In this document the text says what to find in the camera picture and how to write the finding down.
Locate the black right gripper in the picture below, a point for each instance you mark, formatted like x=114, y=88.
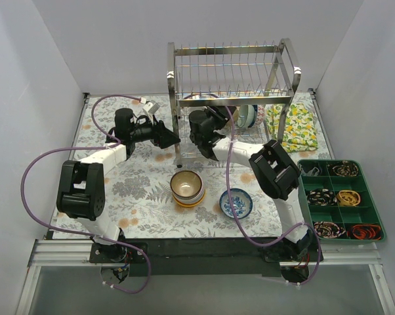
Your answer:
x=219, y=115

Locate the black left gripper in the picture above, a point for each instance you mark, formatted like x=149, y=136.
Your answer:
x=157, y=133

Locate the celadon green bowl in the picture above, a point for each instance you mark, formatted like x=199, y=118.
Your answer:
x=246, y=116

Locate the blue patterned bowl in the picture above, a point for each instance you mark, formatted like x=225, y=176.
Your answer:
x=260, y=115

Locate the beige top bowl of stack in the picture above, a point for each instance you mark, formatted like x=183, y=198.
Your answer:
x=189, y=177

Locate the white bowl of stack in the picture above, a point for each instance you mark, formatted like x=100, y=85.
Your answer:
x=192, y=197

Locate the blue white floral bowl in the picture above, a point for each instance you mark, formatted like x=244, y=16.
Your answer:
x=242, y=202

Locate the black glossy bowl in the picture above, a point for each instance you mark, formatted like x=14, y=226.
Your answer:
x=235, y=113

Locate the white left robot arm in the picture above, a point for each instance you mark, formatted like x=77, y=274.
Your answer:
x=81, y=191

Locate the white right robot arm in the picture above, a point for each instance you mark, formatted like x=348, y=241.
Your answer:
x=275, y=171

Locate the stainless steel dish rack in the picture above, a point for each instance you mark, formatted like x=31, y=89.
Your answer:
x=231, y=75

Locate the floral patterned table mat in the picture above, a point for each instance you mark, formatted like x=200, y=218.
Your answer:
x=140, y=195

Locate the yellow bottom bowl of stack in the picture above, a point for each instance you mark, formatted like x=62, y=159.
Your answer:
x=188, y=205

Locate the lemon print folded cloth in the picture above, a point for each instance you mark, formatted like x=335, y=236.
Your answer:
x=299, y=133

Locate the grey item in tray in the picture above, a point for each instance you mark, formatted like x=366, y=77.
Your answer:
x=310, y=171

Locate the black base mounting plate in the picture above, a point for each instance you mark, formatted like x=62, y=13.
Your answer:
x=202, y=256

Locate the black floral rolled tie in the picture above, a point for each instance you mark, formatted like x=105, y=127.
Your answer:
x=321, y=197

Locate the black gold rolled tie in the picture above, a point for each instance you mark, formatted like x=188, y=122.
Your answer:
x=344, y=169

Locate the green compartment tray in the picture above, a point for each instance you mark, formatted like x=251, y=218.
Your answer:
x=365, y=213

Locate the yellow rolled tie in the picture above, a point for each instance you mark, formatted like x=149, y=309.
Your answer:
x=348, y=198

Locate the black pink rolled tie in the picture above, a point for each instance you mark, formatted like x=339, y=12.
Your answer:
x=328, y=230

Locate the black orange rolled tie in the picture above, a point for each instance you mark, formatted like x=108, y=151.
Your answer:
x=365, y=232

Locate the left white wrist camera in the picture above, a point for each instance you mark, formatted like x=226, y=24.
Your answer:
x=150, y=107

